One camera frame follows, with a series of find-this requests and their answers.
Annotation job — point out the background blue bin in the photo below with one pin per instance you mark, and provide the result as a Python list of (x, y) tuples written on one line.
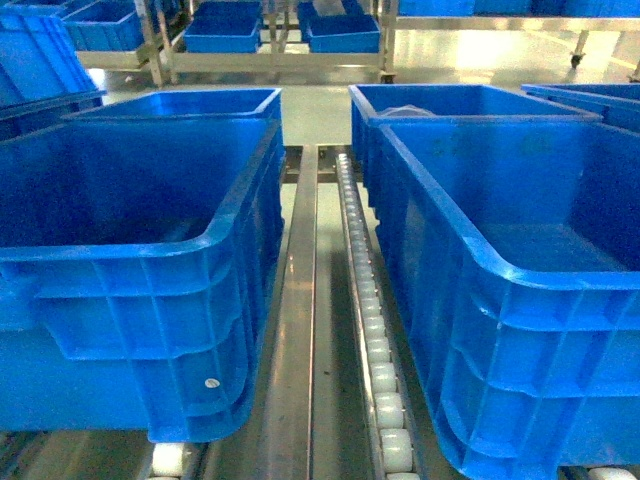
[(350, 31), (225, 27)]

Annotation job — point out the background blue bin right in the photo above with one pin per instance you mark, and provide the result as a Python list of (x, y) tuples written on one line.
[(350, 31)]

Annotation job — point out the stacked blue bins left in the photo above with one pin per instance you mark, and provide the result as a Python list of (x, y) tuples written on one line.
[(42, 79)]

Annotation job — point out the front right blue bin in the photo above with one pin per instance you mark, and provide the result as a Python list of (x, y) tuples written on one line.
[(513, 252)]

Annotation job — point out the rear left blue bin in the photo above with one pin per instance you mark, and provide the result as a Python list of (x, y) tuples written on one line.
[(190, 102)]

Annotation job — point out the background blue bin left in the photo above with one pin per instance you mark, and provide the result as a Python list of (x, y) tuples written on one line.
[(225, 27)]

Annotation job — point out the rear right blue bin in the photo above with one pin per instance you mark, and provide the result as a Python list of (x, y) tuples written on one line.
[(375, 105)]

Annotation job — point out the steel centre divider rail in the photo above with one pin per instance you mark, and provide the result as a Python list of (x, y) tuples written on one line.
[(284, 446)]

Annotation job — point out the front left blue bin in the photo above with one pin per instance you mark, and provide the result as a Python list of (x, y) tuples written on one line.
[(137, 269)]

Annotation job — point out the white roller track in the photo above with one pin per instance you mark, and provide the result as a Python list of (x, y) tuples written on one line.
[(386, 405)]

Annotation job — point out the far right blue bin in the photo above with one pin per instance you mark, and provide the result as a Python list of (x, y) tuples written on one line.
[(617, 104)]

